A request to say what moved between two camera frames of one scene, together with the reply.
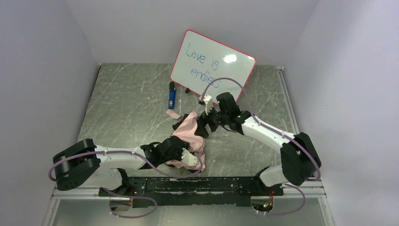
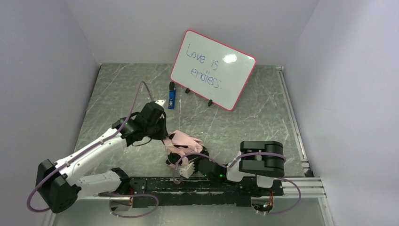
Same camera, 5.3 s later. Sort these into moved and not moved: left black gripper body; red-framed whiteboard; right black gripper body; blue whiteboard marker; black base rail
Moved: left black gripper body; right black gripper body
Not moved: black base rail; blue whiteboard marker; red-framed whiteboard
